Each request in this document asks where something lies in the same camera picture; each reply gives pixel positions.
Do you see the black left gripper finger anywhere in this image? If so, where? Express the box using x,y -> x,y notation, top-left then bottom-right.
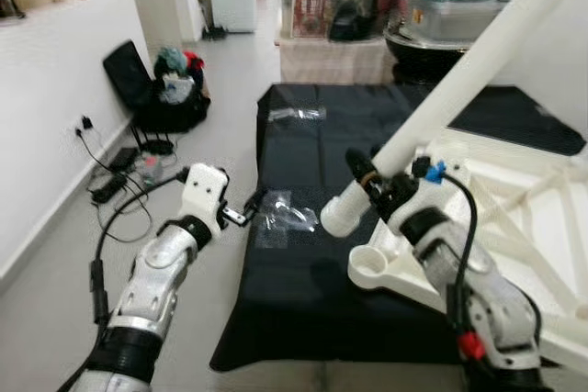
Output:
237,188 -> 267,226

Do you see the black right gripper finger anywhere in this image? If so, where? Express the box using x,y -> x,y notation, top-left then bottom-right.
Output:
345,149 -> 382,193

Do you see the white plastic table leg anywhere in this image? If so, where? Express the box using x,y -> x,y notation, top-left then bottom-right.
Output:
319,0 -> 588,239

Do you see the crumpled clear plastic bag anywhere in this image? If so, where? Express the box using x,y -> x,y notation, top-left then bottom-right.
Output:
255,188 -> 321,248

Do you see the flat clear plastic strip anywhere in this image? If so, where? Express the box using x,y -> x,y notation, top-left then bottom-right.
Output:
268,106 -> 327,122

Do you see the grey charger with red label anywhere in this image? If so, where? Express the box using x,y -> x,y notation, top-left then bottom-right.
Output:
136,155 -> 164,186

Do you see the flat black router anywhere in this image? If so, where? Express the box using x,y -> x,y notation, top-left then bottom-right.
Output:
138,138 -> 175,156

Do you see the beige cloth covered table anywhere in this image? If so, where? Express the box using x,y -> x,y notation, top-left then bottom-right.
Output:
278,37 -> 396,85

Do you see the black power adapter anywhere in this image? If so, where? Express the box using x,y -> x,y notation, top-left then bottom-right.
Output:
108,147 -> 139,173

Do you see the black power strip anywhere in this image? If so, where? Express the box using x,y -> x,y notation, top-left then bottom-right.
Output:
89,174 -> 128,205

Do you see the black cloth cover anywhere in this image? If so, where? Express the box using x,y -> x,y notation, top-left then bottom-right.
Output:
209,83 -> 588,375

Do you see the black wok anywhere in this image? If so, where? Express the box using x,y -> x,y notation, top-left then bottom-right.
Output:
384,25 -> 479,81

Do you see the white plastic bag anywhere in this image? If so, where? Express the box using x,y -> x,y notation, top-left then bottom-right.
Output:
158,73 -> 196,104

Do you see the white plastic table top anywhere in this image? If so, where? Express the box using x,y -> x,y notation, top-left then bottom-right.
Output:
347,130 -> 588,375

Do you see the red cloth item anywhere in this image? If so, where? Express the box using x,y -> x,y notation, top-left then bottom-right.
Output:
182,50 -> 205,72

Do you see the teal plush toy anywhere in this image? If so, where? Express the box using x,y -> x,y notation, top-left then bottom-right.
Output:
154,46 -> 185,76

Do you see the clear plastic storage box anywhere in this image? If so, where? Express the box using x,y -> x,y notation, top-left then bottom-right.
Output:
404,0 -> 506,44

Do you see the black mop head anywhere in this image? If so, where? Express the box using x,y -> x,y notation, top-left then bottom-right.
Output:
200,25 -> 229,41

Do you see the open black suitcase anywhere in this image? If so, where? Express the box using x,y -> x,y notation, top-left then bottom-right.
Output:
103,40 -> 210,133

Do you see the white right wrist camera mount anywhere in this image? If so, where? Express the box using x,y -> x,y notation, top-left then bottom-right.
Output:
386,158 -> 469,237

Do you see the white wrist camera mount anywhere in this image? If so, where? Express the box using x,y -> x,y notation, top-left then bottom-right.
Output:
386,158 -> 469,237
179,164 -> 231,228

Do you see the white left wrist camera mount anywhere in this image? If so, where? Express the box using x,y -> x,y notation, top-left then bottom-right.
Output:
179,164 -> 231,228

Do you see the blue cable connector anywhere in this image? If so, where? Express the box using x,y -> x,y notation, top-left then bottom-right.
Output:
424,161 -> 447,182

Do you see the grey floor cable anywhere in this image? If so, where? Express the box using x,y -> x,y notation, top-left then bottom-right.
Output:
78,130 -> 185,246

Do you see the red cable tag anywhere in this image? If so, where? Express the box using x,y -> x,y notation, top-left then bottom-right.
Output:
458,332 -> 486,361

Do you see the wall socket with black plugs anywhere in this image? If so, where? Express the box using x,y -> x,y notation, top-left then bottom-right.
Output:
73,115 -> 96,136

